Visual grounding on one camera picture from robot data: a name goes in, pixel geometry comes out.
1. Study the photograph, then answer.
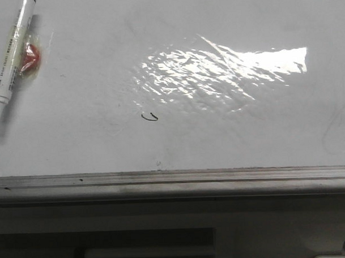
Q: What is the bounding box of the white whiteboard with metal frame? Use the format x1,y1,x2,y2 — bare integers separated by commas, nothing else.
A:
0,0,345,205

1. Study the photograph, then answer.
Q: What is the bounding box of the white marker with red tape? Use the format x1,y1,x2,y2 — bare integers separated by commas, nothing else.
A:
0,0,37,118

